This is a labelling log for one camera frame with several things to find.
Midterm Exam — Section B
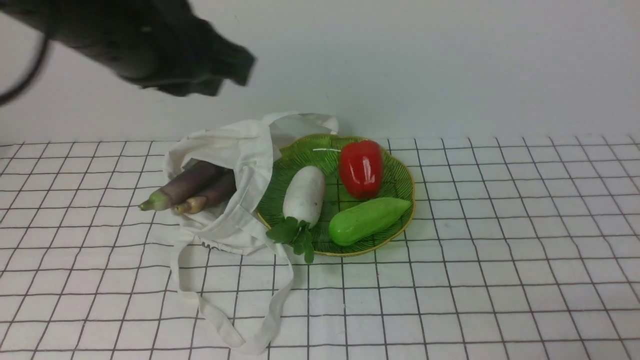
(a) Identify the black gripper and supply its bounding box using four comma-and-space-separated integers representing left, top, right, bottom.
1, 0, 257, 98

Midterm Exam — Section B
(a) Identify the white radish with leaves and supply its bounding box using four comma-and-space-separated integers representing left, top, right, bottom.
266, 165, 326, 264

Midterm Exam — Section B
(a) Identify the red bell pepper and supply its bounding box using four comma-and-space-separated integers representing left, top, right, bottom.
338, 140, 384, 200

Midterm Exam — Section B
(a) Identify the white cloth tote bag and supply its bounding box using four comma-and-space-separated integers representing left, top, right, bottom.
163, 111, 339, 356

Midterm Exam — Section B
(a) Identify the purple eggplant green tip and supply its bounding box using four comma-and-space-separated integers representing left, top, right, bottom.
138, 161, 227, 211

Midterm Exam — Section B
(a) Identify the purple eggplant tan tip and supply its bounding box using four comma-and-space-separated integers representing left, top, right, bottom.
173, 170, 237, 214

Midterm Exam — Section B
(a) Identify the green leaf-shaped plate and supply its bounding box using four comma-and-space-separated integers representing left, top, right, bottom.
256, 134, 416, 257

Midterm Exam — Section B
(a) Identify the green cucumber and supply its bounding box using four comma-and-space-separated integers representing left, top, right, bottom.
328, 197, 413, 247

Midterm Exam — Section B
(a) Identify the white grid tablecloth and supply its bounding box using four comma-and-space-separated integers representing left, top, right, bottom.
0, 135, 640, 360

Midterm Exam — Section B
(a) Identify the black cable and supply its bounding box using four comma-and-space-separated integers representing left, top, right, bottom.
0, 35, 51, 107

